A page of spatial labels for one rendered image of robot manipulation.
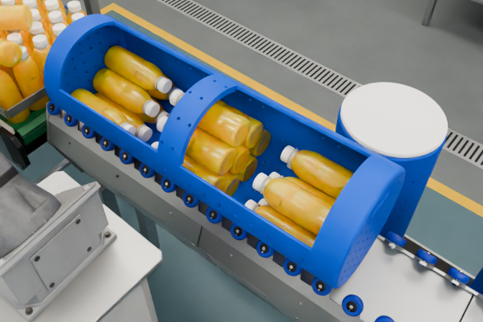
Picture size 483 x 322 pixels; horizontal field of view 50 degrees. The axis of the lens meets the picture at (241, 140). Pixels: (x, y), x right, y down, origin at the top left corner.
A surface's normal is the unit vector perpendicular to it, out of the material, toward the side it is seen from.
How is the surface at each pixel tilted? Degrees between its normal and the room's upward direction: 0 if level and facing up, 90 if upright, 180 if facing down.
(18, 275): 90
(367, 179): 1
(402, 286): 0
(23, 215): 28
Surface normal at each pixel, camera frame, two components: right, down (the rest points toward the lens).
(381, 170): 0.13, -0.78
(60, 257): 0.82, 0.43
